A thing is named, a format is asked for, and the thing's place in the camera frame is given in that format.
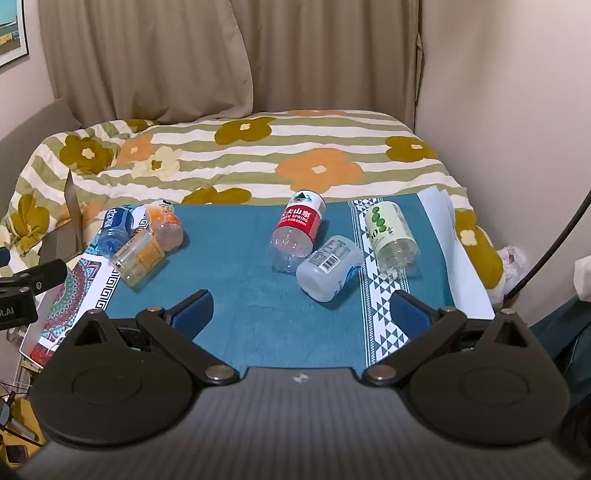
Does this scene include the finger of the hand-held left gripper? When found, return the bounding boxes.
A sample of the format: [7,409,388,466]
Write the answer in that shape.
[13,258,68,291]

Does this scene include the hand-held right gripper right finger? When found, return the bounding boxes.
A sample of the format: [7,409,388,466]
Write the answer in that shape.
[363,290,533,387]

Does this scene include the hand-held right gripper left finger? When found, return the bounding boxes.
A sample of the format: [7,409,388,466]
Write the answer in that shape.
[68,289,239,387]

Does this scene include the mandala printed cloth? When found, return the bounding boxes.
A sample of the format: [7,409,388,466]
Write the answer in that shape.
[21,240,122,370]

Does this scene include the teal mat with patterned border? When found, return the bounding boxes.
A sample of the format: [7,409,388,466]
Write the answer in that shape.
[99,191,462,371]

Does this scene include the grey laptop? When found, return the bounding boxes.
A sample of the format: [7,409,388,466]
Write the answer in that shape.
[39,168,87,268]

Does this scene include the yellow label clear bottle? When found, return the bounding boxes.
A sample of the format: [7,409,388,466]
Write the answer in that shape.
[109,229,166,288]

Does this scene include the green label plastic bottle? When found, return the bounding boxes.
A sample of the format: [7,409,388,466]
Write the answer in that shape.
[364,200,420,278]

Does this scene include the blue label plastic bottle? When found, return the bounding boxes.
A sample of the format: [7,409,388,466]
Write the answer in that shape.
[98,207,149,258]

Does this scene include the orange drink plastic bottle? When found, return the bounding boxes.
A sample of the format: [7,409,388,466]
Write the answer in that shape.
[147,199,184,252]

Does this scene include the white label clear plastic bottle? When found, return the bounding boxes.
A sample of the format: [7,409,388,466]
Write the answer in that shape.
[296,235,365,304]

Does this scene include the white plastic bag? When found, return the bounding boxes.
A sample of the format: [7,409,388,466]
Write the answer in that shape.
[488,246,530,306]

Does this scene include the red label plastic bottle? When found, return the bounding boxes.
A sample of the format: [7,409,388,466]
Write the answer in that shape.
[269,189,327,274]

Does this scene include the grey headboard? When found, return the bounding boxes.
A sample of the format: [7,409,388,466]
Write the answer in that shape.
[0,97,82,160]

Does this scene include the dark blue cloth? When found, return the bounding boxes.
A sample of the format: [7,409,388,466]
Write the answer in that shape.
[529,295,591,385]

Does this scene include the white object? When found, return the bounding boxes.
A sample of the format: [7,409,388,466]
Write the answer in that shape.
[573,257,591,301]

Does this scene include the floral striped blanket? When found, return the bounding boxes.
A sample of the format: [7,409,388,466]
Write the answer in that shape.
[0,108,507,297]

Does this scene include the beige curtain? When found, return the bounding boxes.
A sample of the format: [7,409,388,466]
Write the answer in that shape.
[39,0,424,136]

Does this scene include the black cable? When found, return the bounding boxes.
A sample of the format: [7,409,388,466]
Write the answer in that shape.
[505,188,591,308]

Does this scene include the framed wall picture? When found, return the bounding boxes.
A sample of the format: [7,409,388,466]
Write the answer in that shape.
[0,0,31,70]

